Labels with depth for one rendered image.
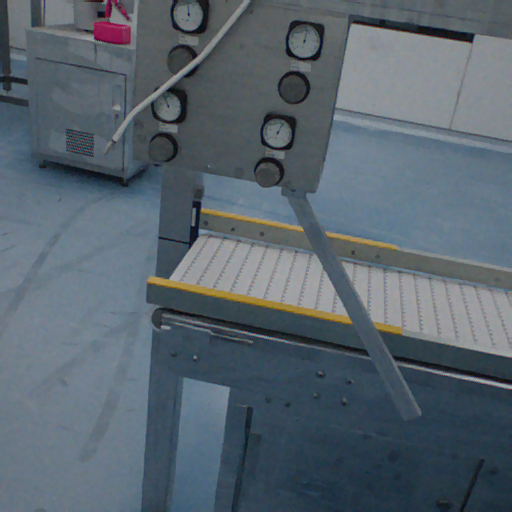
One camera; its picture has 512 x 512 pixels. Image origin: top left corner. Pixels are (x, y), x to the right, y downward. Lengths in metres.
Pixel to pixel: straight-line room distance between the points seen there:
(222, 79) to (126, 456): 1.26
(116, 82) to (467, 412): 2.79
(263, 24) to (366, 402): 0.50
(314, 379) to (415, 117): 5.13
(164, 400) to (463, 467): 0.61
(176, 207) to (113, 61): 2.32
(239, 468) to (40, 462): 0.83
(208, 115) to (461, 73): 5.20
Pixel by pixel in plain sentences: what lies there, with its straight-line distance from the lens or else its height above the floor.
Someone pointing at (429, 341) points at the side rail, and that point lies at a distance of 0.81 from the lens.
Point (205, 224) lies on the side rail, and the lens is 1.06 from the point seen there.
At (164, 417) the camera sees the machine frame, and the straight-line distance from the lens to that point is 1.34.
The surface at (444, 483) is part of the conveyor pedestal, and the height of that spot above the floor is 0.56.
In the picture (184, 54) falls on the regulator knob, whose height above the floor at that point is 1.14.
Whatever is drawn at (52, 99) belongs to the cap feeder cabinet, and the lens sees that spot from 3.57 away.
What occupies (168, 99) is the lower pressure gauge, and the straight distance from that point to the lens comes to 0.68.
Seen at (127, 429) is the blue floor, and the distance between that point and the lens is 1.83.
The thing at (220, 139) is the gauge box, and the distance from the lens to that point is 0.69.
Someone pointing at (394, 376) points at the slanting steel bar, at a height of 0.83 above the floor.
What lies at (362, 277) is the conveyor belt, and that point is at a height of 0.80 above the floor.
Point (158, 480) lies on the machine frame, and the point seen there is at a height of 0.17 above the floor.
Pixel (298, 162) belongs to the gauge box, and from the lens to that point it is 0.68.
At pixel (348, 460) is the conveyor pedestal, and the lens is 1.00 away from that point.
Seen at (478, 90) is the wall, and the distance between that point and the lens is 5.85.
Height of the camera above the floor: 1.23
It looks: 26 degrees down
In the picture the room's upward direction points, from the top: 8 degrees clockwise
